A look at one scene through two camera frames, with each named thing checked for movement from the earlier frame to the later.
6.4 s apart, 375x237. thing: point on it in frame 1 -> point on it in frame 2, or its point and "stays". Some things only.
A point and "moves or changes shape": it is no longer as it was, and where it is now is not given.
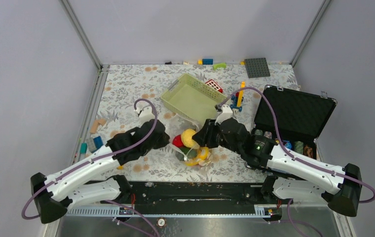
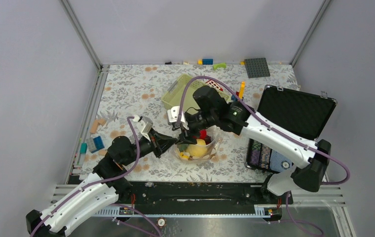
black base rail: [201, 194] stays
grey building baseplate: [257, 67] stays
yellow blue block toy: [237, 99] stays
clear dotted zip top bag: [179, 132] moves or changes shape
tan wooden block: [94, 126] stays
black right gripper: [206, 134] -> [186, 137]
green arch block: [219, 65] stays
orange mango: [203, 159] -> [183, 156]
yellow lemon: [186, 137] moves or changes shape
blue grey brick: [93, 144] stays
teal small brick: [83, 148] stays
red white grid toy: [211, 83] stays
